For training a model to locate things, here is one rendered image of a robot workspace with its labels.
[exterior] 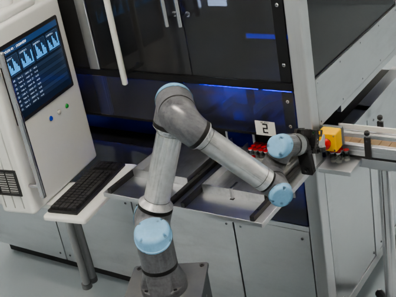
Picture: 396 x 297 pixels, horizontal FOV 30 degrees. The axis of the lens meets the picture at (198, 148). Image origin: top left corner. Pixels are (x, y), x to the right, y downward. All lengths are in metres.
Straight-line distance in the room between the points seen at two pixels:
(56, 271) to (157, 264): 1.86
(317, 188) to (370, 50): 0.68
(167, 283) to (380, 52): 1.48
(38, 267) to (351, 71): 2.10
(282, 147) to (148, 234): 0.50
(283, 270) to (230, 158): 1.05
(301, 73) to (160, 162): 0.63
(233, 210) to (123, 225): 1.08
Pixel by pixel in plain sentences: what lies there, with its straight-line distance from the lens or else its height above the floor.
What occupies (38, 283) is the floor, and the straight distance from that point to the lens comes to 4.08.
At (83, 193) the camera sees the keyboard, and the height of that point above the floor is 0.83.
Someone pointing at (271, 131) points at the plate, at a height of 1.01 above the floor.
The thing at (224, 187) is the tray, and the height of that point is 0.91.
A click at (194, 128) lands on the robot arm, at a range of 2.13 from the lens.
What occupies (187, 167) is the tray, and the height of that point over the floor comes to 0.88.
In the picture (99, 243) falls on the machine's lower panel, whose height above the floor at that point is 0.26.
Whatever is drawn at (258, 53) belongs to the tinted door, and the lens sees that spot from 2.69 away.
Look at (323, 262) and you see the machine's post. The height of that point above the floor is 0.45.
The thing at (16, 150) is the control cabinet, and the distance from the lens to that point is 2.89.
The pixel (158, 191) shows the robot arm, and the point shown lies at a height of 1.09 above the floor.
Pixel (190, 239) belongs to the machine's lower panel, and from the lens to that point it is 3.33.
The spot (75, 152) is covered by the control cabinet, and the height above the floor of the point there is 0.90.
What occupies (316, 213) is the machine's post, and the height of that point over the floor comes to 0.67.
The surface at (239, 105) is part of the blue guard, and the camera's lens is 2.81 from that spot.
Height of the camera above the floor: 2.22
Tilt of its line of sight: 26 degrees down
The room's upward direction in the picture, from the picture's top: 10 degrees counter-clockwise
